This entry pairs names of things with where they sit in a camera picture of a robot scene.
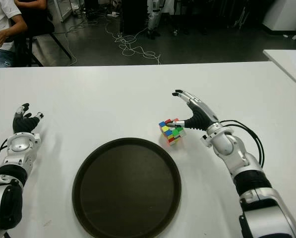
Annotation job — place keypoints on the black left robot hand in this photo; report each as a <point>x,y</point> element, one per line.
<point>22,122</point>

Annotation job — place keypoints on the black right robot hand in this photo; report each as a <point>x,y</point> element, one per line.
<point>201,116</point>

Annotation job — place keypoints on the multicoloured Rubik's cube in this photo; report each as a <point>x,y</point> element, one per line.
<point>171,136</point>

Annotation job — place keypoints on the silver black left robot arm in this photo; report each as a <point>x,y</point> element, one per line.
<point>16,146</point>

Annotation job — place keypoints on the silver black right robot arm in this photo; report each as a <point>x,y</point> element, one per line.
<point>252,181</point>

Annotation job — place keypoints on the dark brown round plate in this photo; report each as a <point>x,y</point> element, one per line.
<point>126,188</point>

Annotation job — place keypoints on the black chair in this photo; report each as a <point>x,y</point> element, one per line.
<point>28,47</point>

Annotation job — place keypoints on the white side table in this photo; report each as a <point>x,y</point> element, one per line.
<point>289,59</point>

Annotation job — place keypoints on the person in black shirt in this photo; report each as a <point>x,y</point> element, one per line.
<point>36,17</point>

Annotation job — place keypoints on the silver humanoid robot legs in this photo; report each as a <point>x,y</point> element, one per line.
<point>154,17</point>

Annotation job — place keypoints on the white cabinet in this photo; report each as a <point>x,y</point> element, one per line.
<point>61,10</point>

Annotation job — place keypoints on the black cabinet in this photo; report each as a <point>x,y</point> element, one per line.
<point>134,15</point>

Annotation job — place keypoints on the white machine housing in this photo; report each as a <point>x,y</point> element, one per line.
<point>286,15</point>

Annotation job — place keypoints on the white power strip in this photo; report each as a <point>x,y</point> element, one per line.
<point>113,15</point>

